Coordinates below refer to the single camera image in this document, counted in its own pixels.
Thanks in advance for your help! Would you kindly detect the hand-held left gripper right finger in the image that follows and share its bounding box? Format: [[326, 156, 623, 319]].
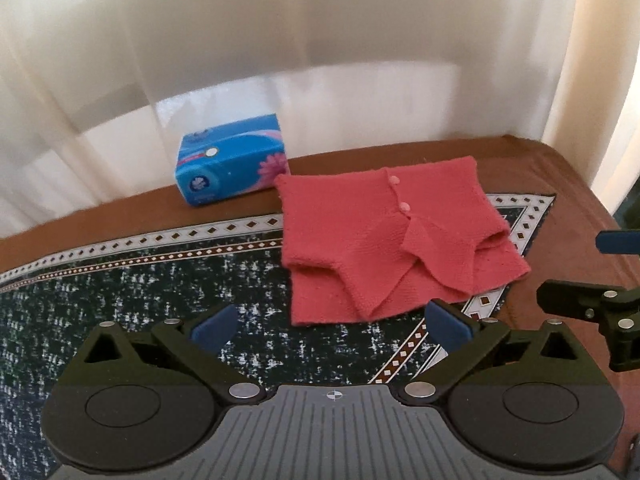
[[397, 298, 601, 406]]

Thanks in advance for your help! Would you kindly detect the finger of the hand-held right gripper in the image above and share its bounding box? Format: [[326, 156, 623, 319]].
[[536, 280, 640, 373], [596, 229, 640, 256]]

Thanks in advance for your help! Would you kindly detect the pink knitted cardigan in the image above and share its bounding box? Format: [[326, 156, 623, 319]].
[[274, 156, 532, 327]]

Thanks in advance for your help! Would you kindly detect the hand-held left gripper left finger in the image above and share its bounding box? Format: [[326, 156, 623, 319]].
[[75, 304, 267, 406]]

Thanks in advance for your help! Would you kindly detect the blue tissue box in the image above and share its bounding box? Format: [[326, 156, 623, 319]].
[[175, 114, 291, 207]]

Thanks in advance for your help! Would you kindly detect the dark green patterned mat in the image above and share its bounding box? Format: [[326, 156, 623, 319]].
[[0, 192, 557, 480]]

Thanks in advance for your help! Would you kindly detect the cream sheer curtain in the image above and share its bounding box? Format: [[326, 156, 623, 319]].
[[0, 0, 640, 239]]

